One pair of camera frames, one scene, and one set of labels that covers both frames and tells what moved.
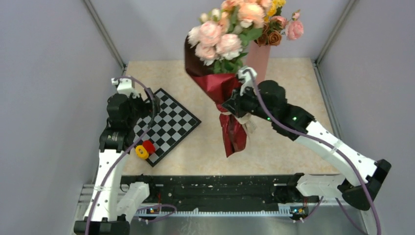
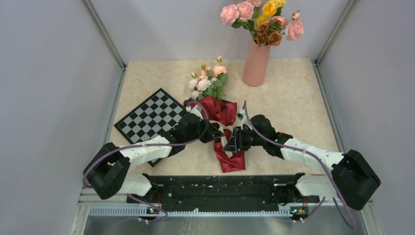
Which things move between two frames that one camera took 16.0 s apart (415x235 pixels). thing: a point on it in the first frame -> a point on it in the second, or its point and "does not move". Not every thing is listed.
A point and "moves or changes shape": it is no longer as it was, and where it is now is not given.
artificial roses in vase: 275,26 does not move
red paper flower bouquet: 214,48 -> 206,86
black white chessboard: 166,128 does not move
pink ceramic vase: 258,58 does not move
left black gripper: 148,107 -> 211,133
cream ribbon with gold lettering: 247,120 moves or changes shape
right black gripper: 234,103 -> 238,131
